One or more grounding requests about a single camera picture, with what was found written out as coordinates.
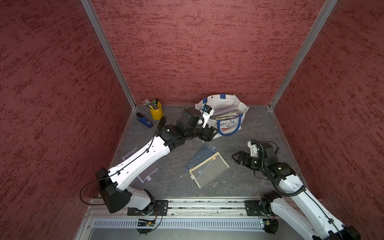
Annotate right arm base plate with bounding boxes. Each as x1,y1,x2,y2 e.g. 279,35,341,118
245,200,275,218

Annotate aluminium front rail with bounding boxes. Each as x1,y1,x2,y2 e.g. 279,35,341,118
86,197,329,220

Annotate yellow pen cup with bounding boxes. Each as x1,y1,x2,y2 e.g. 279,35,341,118
150,102,164,121

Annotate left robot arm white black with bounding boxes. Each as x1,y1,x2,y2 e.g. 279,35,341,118
96,105,218,215

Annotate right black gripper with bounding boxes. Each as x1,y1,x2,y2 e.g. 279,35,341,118
231,150,267,171

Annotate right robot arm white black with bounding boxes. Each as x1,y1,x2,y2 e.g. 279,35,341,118
232,140,361,240

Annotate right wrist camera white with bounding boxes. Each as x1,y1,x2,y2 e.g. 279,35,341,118
247,141,259,158

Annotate left corner aluminium post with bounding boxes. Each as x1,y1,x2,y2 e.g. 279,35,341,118
81,0,137,110

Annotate pens in cup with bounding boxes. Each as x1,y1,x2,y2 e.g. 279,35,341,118
143,99,159,110

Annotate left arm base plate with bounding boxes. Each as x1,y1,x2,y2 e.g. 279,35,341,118
127,200,169,217

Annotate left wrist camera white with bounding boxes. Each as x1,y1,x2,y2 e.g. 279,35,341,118
202,105,215,128

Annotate white canvas Doraemon tote bag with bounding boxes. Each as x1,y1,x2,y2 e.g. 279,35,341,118
195,94,249,139

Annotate blue mesh pouch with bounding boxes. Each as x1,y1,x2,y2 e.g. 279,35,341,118
184,144,218,171

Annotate black stapler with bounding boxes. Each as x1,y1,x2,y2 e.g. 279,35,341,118
158,116,166,130

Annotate beige trim pouch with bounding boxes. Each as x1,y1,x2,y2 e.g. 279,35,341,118
189,152,230,189

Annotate corner aluminium post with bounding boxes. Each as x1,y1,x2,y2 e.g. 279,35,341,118
269,0,338,112
81,0,137,110

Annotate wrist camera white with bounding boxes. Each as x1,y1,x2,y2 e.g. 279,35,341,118
202,105,215,128
247,141,259,158

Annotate blue stapler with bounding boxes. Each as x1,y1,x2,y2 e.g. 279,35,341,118
136,113,153,128

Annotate right corner aluminium post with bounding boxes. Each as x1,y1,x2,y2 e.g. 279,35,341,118
269,0,338,112

